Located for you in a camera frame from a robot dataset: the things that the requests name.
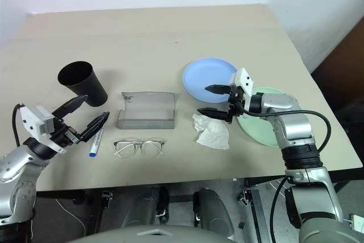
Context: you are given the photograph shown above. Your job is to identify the black table frame bar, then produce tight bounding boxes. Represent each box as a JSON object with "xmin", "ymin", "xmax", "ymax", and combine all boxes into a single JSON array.
[{"xmin": 36, "ymin": 190, "xmax": 86, "ymax": 201}]

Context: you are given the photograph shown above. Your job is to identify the light blue plate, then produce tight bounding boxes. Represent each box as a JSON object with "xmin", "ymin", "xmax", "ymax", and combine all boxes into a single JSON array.
[{"xmin": 182, "ymin": 57, "xmax": 238, "ymax": 104}]

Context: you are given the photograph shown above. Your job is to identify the black tapered cup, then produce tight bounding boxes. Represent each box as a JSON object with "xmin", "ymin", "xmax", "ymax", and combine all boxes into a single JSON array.
[{"xmin": 57, "ymin": 60, "xmax": 109, "ymax": 107}]

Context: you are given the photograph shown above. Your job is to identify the white marker with blue cap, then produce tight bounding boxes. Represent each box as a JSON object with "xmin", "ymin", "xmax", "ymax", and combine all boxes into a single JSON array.
[{"xmin": 88, "ymin": 125, "xmax": 105, "ymax": 158}]

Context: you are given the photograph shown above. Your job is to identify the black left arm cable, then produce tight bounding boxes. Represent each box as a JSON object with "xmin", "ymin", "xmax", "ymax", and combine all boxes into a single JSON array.
[{"xmin": 11, "ymin": 102, "xmax": 26, "ymax": 147}]

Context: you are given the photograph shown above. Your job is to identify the thin white floor cable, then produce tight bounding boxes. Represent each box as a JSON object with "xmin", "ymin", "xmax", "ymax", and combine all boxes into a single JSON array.
[{"xmin": 55, "ymin": 197, "xmax": 86, "ymax": 236}]

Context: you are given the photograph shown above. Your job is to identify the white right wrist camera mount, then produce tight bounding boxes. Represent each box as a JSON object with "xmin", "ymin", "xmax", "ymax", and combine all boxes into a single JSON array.
[{"xmin": 229, "ymin": 68, "xmax": 254, "ymax": 104}]

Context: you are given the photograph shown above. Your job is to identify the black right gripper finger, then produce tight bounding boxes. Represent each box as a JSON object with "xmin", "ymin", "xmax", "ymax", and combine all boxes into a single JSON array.
[
  {"xmin": 197, "ymin": 108, "xmax": 231, "ymax": 123},
  {"xmin": 204, "ymin": 84, "xmax": 233, "ymax": 95}
]

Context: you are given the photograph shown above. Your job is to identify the silver toggle clamp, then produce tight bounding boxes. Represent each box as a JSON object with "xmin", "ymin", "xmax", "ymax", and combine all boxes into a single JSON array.
[
  {"xmin": 101, "ymin": 190, "xmax": 114, "ymax": 209},
  {"xmin": 237, "ymin": 190, "xmax": 254, "ymax": 207}
]

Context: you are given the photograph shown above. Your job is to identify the dark wooden cabinet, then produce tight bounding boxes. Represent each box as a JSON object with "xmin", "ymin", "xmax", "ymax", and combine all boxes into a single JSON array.
[{"xmin": 311, "ymin": 17, "xmax": 364, "ymax": 170}]

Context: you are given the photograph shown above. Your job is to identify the white tissue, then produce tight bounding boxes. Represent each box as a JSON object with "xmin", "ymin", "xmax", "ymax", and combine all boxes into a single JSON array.
[{"xmin": 192, "ymin": 113, "xmax": 230, "ymax": 150}]

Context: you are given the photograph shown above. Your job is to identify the grey robot torso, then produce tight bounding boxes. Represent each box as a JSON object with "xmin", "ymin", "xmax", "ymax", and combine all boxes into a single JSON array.
[{"xmin": 68, "ymin": 224, "xmax": 302, "ymax": 243}]

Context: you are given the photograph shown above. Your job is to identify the dark grey rounded shape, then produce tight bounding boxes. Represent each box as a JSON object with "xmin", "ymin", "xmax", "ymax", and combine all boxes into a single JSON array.
[
  {"xmin": 192, "ymin": 187, "xmax": 237, "ymax": 235},
  {"xmin": 125, "ymin": 187, "xmax": 171, "ymax": 228}
]

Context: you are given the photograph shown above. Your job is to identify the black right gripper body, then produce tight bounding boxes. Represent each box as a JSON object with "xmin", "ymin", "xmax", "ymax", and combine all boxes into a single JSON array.
[{"xmin": 226, "ymin": 83, "xmax": 247, "ymax": 125}]

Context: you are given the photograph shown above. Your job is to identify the grey metal frame rail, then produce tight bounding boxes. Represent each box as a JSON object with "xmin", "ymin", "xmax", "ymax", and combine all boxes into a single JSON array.
[{"xmin": 249, "ymin": 187, "xmax": 272, "ymax": 243}]

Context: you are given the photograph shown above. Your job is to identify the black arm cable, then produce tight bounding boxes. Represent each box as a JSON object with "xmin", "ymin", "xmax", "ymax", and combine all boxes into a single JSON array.
[
  {"xmin": 11, "ymin": 102, "xmax": 26, "ymax": 147},
  {"xmin": 238, "ymin": 105, "xmax": 332, "ymax": 243}
]

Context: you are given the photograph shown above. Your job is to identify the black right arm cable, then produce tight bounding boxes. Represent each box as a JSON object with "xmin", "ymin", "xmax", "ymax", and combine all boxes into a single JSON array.
[{"xmin": 238, "ymin": 105, "xmax": 332, "ymax": 243}]

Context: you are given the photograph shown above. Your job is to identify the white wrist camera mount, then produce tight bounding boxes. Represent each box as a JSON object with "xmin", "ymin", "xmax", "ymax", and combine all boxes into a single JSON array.
[
  {"xmin": 19, "ymin": 105, "xmax": 68, "ymax": 155},
  {"xmin": 229, "ymin": 68, "xmax": 254, "ymax": 104}
]

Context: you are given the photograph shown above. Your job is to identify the clear-framed eyeglasses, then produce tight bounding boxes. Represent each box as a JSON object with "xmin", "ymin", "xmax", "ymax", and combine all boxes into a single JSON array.
[{"xmin": 113, "ymin": 139, "xmax": 166, "ymax": 159}]

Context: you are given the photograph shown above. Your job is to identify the light green plate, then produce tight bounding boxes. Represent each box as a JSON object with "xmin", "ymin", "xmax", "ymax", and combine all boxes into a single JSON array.
[{"xmin": 235, "ymin": 85, "xmax": 288, "ymax": 149}]

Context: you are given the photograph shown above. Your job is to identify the grey rectangular sponge block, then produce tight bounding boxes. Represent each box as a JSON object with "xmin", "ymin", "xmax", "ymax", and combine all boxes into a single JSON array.
[{"xmin": 116, "ymin": 91, "xmax": 176, "ymax": 130}]

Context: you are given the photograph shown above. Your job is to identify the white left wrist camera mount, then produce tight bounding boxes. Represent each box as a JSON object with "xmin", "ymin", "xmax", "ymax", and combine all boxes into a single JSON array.
[{"xmin": 19, "ymin": 105, "xmax": 68, "ymax": 155}]

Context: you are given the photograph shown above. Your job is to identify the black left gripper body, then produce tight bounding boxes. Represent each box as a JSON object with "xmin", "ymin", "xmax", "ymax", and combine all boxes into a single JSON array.
[{"xmin": 50, "ymin": 117, "xmax": 86, "ymax": 148}]

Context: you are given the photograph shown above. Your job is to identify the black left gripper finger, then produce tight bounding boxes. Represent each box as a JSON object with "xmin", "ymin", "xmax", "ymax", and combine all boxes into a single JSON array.
[
  {"xmin": 79, "ymin": 111, "xmax": 111, "ymax": 143},
  {"xmin": 52, "ymin": 96, "xmax": 88, "ymax": 120}
]

